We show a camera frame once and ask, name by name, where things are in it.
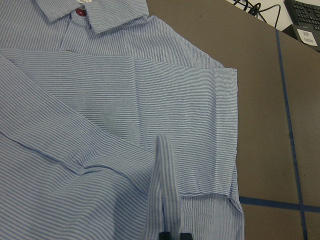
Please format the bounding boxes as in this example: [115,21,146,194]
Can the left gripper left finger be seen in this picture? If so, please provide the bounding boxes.
[158,231,172,240]

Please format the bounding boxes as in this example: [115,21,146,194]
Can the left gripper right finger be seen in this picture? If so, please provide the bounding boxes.
[179,232,193,240]

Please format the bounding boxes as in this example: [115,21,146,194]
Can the blue striped button shirt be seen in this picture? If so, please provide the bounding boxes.
[0,0,245,240]

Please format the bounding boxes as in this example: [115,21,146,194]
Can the black keyboard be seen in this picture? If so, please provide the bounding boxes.
[284,0,320,30]

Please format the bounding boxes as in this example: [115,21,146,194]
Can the black cable on table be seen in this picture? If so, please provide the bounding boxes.
[232,0,282,29]

